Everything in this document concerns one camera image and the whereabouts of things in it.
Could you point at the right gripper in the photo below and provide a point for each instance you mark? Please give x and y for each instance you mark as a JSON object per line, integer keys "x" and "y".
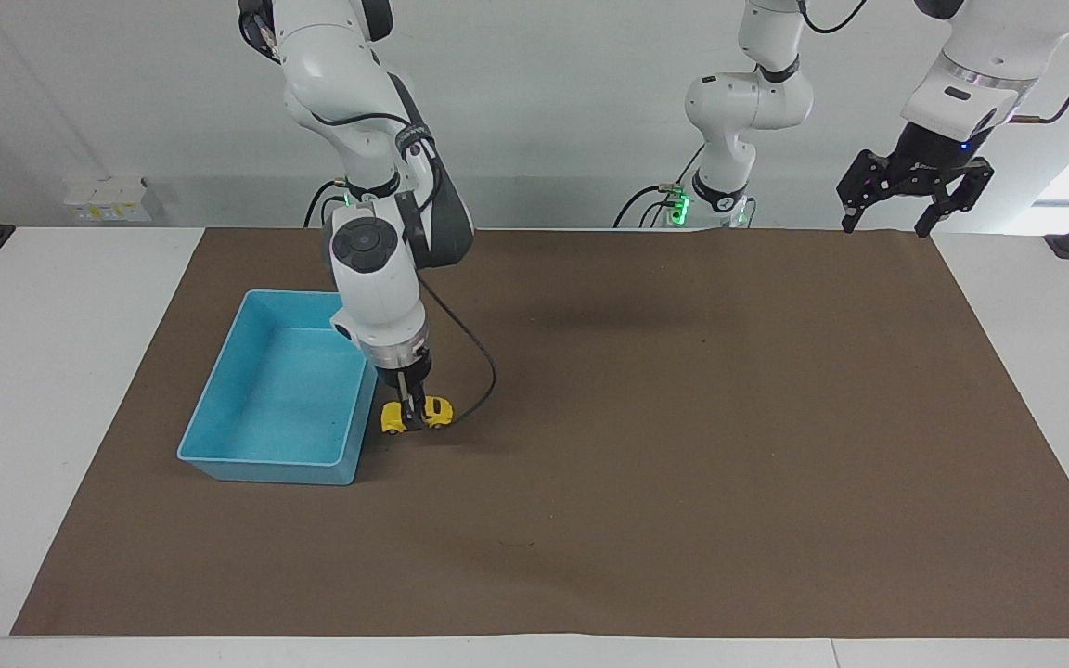
{"x": 407, "y": 369}

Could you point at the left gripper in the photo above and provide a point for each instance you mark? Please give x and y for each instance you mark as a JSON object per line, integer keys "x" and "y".
{"x": 933, "y": 158}

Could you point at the yellow toy beetle car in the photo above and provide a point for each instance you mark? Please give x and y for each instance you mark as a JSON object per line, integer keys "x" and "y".
{"x": 440, "y": 409}

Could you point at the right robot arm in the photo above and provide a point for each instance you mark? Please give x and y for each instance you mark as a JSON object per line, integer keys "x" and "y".
{"x": 377, "y": 278}

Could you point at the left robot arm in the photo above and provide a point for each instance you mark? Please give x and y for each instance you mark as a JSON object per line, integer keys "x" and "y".
{"x": 748, "y": 102}

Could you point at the light blue plastic bin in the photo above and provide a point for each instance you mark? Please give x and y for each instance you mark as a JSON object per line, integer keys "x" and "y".
{"x": 284, "y": 390}

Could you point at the white wall socket box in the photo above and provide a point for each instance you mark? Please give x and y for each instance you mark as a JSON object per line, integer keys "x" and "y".
{"x": 112, "y": 199}

